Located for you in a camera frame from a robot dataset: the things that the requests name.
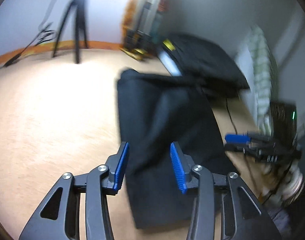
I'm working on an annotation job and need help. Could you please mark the black pants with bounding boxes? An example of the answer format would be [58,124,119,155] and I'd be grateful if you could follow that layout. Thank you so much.
[117,69,235,229]

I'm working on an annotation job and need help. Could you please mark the right white gloved hand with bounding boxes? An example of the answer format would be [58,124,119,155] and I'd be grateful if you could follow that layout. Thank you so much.
[262,161,305,207]

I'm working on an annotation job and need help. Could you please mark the green white checked cloth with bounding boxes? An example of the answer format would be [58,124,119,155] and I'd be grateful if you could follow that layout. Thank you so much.
[248,25,272,135]

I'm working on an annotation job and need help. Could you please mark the black folded garment stack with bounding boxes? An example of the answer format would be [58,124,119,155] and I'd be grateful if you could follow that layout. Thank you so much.
[156,33,249,98]

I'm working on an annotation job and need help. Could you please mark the yellow patterned curtain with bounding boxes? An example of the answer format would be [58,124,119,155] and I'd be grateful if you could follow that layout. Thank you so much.
[119,0,168,61]

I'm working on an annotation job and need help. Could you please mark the orange patterned bed sheet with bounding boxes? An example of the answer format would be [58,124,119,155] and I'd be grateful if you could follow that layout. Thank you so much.
[0,40,121,66]

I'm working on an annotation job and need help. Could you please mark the black cable with adapter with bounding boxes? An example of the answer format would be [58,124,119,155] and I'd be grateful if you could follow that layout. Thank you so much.
[3,0,66,68]

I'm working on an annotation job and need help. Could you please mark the black camera tripod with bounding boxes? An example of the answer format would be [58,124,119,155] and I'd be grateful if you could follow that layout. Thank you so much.
[52,0,89,64]

